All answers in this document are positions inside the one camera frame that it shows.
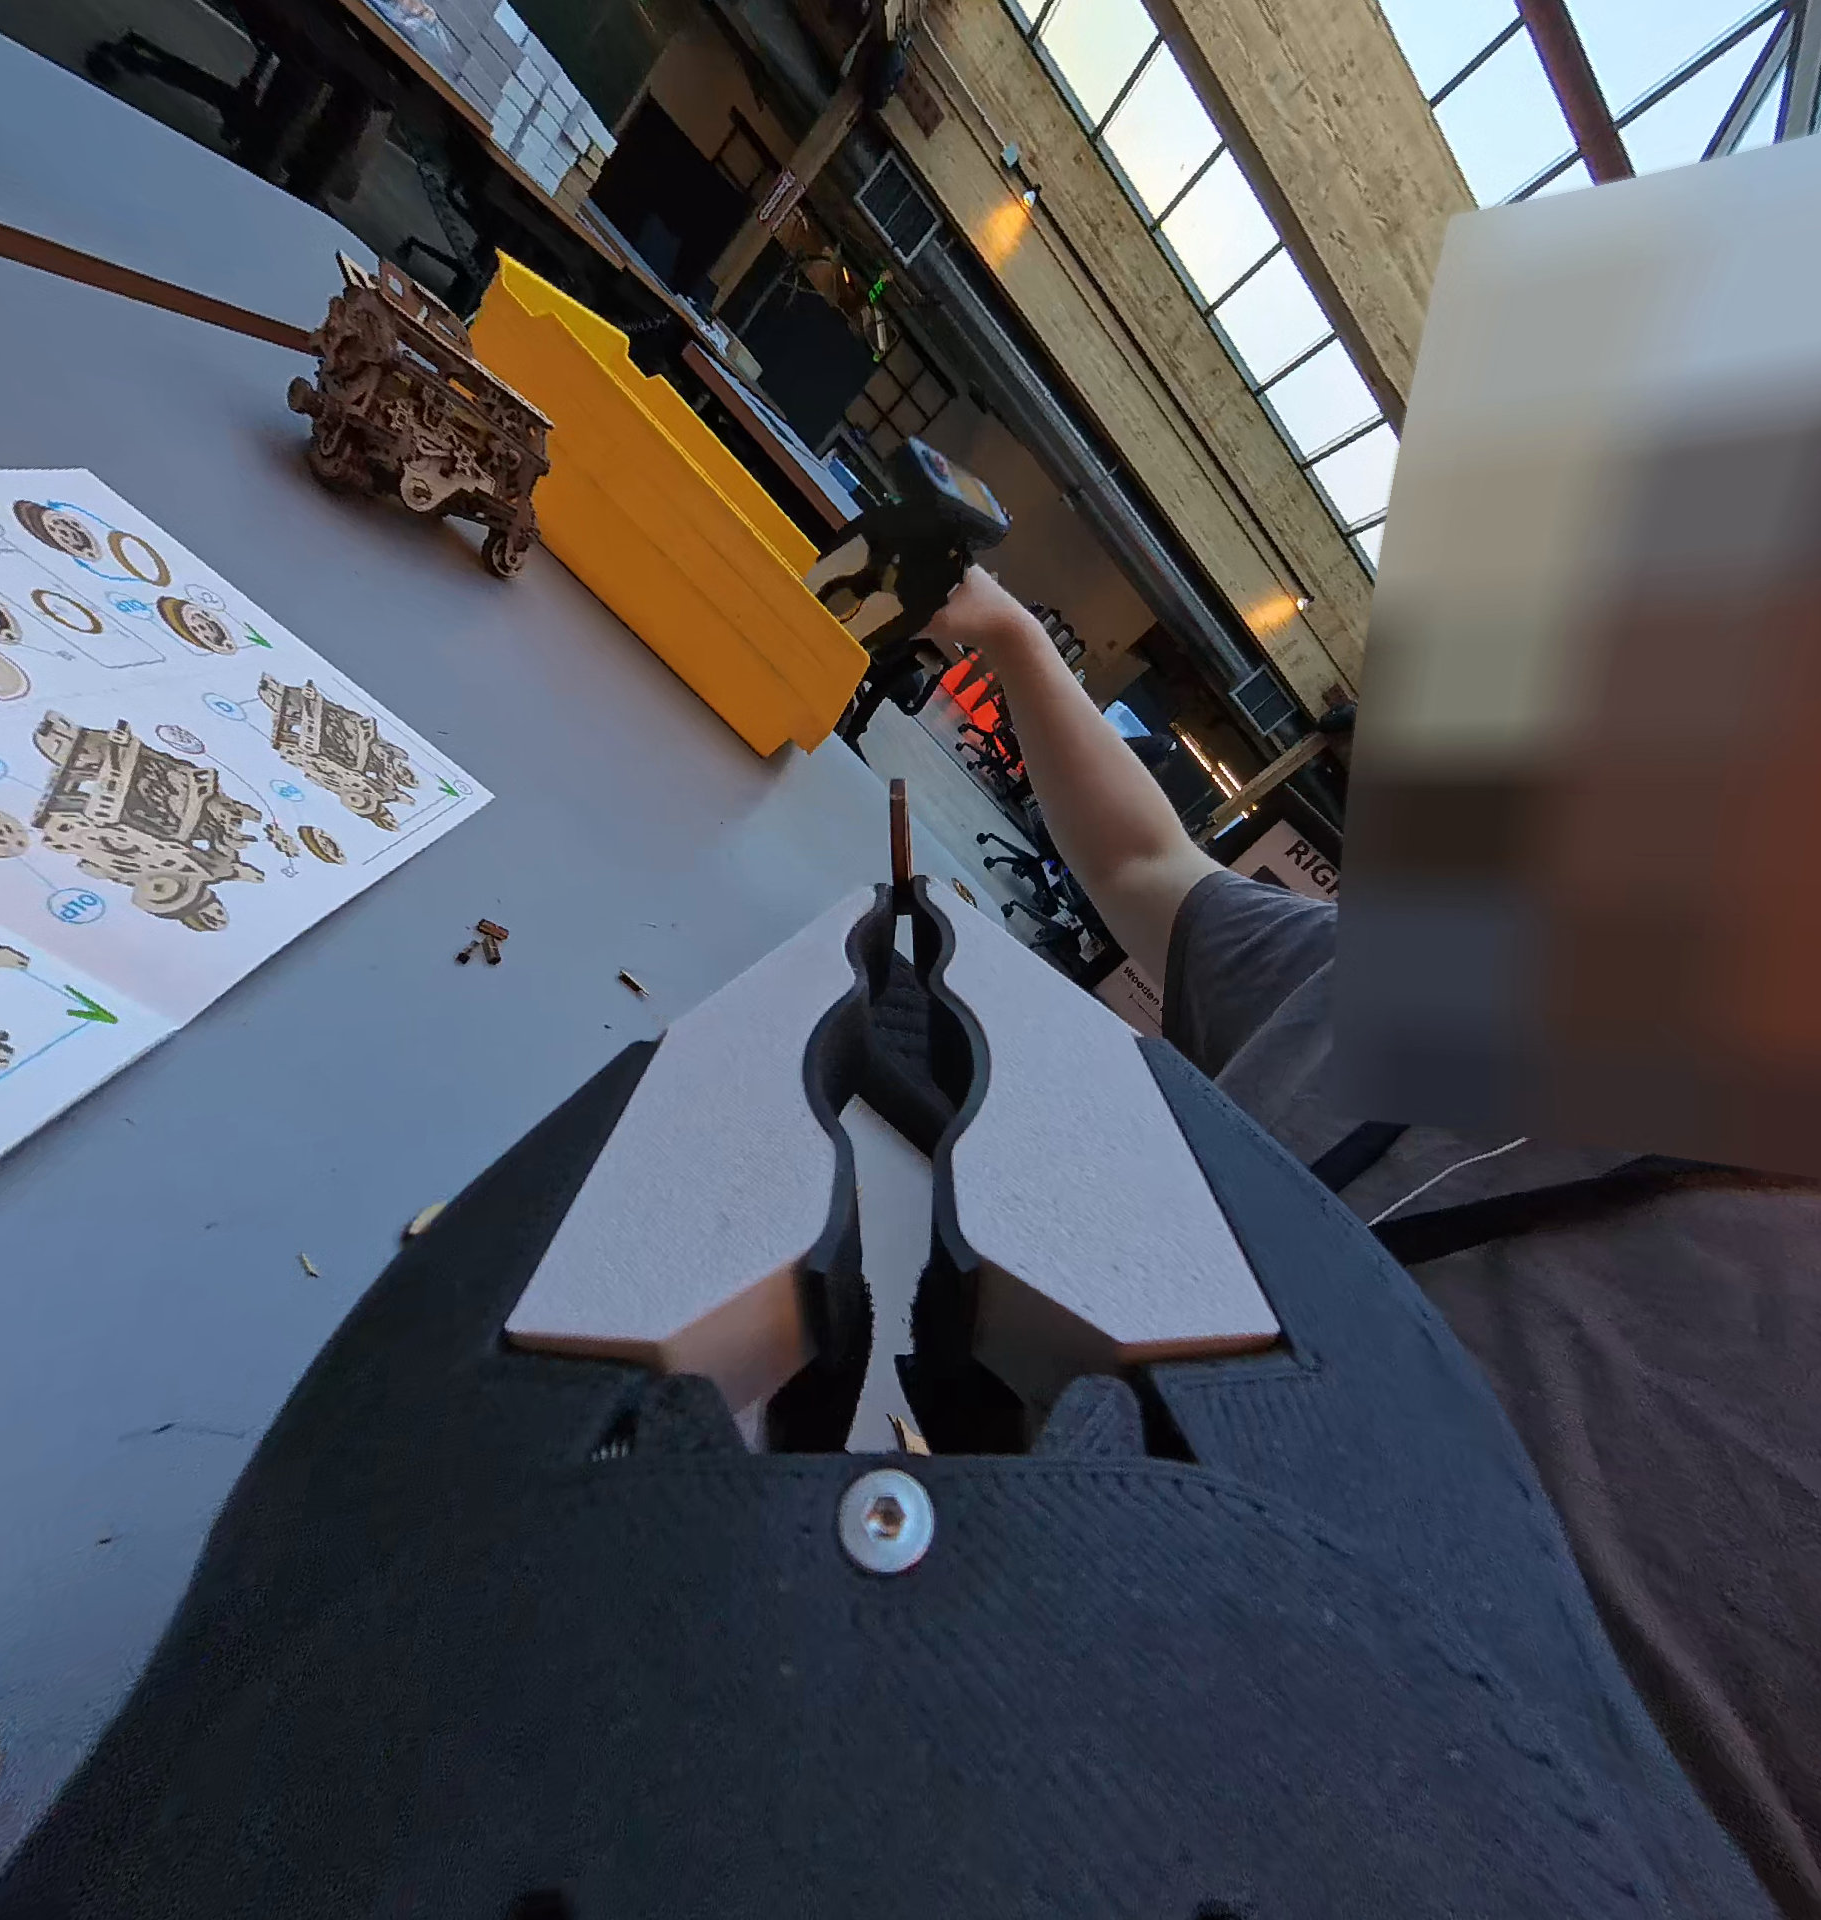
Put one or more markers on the orange traffic cone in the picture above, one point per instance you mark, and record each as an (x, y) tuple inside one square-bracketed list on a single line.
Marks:
[(951, 687), (985, 690)]

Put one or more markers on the framed marker sign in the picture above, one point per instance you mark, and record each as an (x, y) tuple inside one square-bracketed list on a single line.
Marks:
[(1270, 870)]

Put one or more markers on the small wooden wheel disc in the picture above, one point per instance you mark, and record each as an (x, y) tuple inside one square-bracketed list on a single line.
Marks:
[(899, 839)]

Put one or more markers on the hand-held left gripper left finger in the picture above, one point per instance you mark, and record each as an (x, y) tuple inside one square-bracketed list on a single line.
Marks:
[(684, 1202)]

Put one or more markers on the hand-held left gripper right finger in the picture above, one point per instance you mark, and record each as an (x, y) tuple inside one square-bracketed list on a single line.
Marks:
[(1134, 1202)]

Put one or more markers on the wooden model car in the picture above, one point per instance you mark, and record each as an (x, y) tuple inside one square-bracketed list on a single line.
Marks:
[(415, 407)]

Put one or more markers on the person's right forearm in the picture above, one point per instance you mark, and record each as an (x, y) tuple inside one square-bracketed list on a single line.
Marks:
[(1106, 797)]

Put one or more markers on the stack of white boxes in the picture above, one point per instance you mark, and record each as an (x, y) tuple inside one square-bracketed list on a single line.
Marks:
[(542, 122)]

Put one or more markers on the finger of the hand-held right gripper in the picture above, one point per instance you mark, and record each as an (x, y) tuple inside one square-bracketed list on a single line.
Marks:
[(851, 581)]

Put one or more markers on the instruction booklet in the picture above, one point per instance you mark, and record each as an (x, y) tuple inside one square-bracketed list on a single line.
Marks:
[(174, 932)]

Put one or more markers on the yellow plastic bin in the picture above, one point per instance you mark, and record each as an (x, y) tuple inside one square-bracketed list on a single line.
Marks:
[(670, 510)]

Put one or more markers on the black office chair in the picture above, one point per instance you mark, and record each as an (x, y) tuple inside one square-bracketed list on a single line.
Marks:
[(1045, 900)]

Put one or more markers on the grey desk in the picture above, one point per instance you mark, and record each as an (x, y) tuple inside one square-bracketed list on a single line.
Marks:
[(474, 1127)]

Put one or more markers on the person's t-shirt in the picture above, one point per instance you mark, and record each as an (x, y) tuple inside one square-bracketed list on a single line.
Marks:
[(1599, 1426)]

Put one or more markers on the person's right hand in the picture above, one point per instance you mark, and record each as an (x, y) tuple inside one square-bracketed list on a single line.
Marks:
[(988, 608)]

